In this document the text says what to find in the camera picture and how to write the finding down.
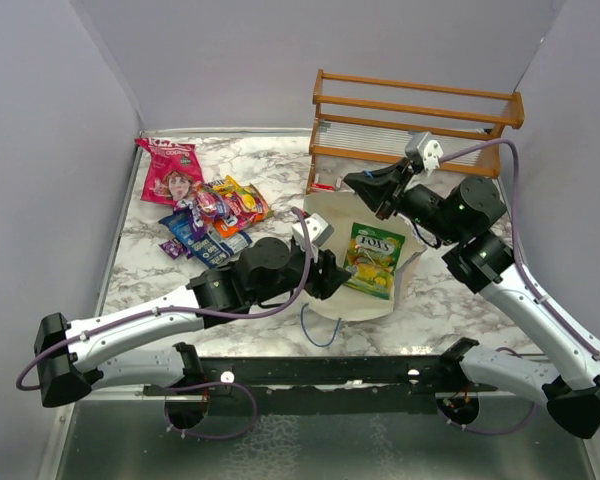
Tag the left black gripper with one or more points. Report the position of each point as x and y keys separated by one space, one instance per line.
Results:
x=322 y=286

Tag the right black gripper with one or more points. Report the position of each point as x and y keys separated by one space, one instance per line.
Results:
x=380 y=184

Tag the orange Fox's candy packet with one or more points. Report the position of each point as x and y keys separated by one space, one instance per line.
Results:
x=246 y=205

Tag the blue snack packet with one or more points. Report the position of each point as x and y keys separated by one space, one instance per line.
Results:
x=205 y=245

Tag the yellow M&M's packet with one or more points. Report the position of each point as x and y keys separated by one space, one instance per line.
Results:
x=224 y=185

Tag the purple Fox's berries packet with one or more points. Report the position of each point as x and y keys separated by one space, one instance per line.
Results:
x=204 y=203

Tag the purple M&M's packet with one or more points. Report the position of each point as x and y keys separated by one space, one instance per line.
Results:
x=175 y=249

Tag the pink chips bag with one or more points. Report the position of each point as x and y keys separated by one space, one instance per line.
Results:
x=173 y=171

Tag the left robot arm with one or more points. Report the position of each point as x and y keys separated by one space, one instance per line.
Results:
x=75 y=357

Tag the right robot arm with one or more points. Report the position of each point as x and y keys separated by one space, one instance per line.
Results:
x=568 y=385

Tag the green snack packet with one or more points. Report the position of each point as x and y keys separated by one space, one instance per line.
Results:
x=372 y=257

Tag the wooden rack shelf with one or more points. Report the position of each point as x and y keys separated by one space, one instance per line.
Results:
x=369 y=119

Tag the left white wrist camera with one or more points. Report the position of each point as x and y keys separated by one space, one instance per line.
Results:
x=317 y=228

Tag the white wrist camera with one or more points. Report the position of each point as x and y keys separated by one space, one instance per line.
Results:
x=317 y=228
x=423 y=153

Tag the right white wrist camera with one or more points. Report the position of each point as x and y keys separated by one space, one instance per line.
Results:
x=423 y=153

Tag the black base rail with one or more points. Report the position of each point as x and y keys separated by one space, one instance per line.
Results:
x=341 y=385

